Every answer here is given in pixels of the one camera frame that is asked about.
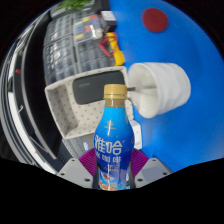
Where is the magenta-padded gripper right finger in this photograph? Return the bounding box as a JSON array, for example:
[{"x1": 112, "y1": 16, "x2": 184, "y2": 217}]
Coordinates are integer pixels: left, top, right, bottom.
[{"x1": 128, "y1": 148, "x2": 173, "y2": 188}]

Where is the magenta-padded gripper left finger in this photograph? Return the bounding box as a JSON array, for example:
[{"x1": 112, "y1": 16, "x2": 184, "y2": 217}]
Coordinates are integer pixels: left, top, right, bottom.
[{"x1": 57, "y1": 148, "x2": 99, "y2": 189}]

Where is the blue drink bottle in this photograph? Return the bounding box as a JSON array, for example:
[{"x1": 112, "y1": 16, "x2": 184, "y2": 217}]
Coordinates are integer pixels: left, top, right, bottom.
[{"x1": 93, "y1": 83, "x2": 135, "y2": 192}]

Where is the dark grey flat box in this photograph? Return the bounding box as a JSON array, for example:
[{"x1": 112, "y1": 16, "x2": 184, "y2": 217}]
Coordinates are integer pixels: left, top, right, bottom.
[{"x1": 61, "y1": 138, "x2": 96, "y2": 159}]

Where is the metal spoon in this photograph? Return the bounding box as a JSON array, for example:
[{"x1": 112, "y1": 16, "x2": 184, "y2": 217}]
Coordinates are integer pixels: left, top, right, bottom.
[{"x1": 126, "y1": 85, "x2": 157, "y2": 92}]

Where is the white ribbed mug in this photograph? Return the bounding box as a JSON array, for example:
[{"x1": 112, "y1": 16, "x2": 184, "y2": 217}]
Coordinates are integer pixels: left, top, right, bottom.
[{"x1": 127, "y1": 61, "x2": 192, "y2": 119}]

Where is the black hard case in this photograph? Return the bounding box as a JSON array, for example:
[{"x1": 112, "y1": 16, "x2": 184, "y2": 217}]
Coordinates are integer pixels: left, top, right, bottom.
[{"x1": 72, "y1": 69, "x2": 128, "y2": 105}]

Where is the dark overhead shelf unit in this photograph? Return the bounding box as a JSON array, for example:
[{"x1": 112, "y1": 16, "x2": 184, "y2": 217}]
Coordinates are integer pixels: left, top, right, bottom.
[{"x1": 0, "y1": 9, "x2": 63, "y2": 171}]

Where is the grey small-parts drawer cabinet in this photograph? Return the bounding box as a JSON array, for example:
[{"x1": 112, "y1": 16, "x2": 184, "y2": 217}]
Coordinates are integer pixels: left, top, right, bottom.
[
  {"x1": 46, "y1": 14, "x2": 76, "y2": 41},
  {"x1": 42, "y1": 34, "x2": 76, "y2": 81},
  {"x1": 74, "y1": 19, "x2": 116, "y2": 73}
]

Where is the yellow multimeter with red leads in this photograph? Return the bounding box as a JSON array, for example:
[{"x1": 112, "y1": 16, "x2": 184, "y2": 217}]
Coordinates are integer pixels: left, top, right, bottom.
[{"x1": 98, "y1": 31, "x2": 126, "y2": 67}]

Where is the clear organizer with colourful parts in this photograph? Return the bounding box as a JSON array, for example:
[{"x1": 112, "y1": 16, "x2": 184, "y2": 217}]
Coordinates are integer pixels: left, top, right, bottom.
[{"x1": 73, "y1": 14, "x2": 104, "y2": 43}]

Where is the flat round red coaster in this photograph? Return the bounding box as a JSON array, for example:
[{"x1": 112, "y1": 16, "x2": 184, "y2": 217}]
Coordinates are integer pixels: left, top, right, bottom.
[{"x1": 141, "y1": 7, "x2": 169, "y2": 34}]

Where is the black box with white label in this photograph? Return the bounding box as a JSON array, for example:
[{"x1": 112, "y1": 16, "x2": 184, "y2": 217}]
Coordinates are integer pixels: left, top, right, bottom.
[{"x1": 99, "y1": 10, "x2": 118, "y2": 30}]

